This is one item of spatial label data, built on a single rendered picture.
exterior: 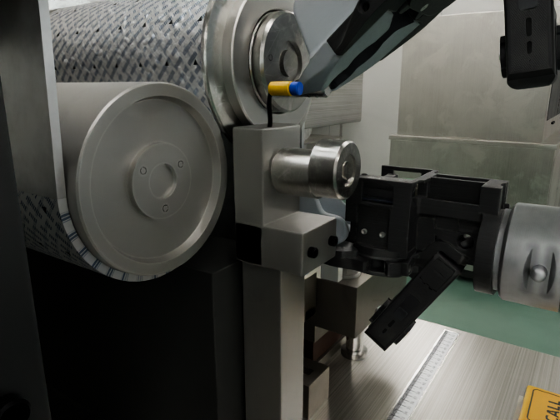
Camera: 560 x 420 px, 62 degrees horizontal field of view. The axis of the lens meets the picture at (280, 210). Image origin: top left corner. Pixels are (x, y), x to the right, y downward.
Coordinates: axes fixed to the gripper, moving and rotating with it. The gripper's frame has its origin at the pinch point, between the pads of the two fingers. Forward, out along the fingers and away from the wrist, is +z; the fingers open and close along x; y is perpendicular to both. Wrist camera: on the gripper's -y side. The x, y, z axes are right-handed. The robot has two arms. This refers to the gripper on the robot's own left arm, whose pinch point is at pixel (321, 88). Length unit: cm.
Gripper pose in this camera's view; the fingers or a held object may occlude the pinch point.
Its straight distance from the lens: 36.9
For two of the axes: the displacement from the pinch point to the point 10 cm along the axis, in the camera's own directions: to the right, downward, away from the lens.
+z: -6.4, 5.1, 5.8
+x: -5.6, 2.1, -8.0
